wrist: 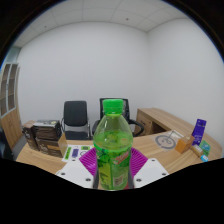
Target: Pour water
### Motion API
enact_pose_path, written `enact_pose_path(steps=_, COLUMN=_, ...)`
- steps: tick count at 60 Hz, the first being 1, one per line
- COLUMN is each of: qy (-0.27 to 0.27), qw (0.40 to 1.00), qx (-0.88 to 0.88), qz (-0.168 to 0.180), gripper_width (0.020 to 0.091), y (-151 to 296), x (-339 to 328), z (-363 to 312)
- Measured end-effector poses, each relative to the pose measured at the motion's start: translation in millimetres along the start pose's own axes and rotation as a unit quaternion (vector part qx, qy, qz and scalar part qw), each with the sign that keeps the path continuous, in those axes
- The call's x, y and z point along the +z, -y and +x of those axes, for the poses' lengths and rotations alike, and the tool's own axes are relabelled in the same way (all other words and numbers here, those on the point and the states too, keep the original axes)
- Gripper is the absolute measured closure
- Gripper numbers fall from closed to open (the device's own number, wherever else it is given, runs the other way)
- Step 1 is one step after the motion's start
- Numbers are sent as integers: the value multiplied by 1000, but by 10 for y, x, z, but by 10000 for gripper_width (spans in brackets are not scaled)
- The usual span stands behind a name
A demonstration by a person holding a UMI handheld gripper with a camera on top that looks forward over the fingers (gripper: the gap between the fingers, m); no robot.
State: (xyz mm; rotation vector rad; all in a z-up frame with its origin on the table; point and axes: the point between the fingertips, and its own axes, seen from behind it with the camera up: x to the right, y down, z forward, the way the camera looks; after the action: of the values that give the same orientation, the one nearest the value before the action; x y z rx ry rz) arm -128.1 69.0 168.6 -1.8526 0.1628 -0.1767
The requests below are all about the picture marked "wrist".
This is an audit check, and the wooden side desk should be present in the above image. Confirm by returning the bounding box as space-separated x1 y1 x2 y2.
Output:
134 107 198 137

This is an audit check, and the green drink bottle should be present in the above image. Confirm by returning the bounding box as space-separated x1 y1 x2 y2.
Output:
92 98 134 192

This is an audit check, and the wooden shelf cabinet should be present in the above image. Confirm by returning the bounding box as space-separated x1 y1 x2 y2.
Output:
0 63 23 149

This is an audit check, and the small orange-brown box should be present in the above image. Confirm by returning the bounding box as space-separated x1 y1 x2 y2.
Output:
175 134 196 155

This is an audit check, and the plain black chair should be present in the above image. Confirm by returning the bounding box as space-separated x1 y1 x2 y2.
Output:
60 100 93 140

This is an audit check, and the white pad with circle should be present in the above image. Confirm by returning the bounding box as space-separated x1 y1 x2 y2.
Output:
154 129 184 150

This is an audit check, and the small green box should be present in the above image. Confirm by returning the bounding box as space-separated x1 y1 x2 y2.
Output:
198 139 212 157

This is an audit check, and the black mesh office chair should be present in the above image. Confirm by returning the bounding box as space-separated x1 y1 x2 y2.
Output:
91 97 145 138

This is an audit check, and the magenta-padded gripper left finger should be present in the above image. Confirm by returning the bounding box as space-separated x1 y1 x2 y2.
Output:
55 147 98 189

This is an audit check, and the purple standing card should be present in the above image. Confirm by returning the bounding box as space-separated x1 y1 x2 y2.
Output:
191 118 208 146

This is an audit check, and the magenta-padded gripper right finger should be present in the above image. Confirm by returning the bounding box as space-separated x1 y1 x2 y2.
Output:
128 147 170 189

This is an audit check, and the dark brown cardboard box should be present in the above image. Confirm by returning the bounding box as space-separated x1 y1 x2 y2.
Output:
21 120 39 151

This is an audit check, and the printed white paper leaflet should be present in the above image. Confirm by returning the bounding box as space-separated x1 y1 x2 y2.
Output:
61 143 95 163

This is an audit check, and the small beige box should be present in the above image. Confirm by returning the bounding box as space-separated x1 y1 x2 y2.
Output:
190 143 204 158

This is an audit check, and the black leather sofa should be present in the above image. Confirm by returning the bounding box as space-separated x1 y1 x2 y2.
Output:
0 128 14 160

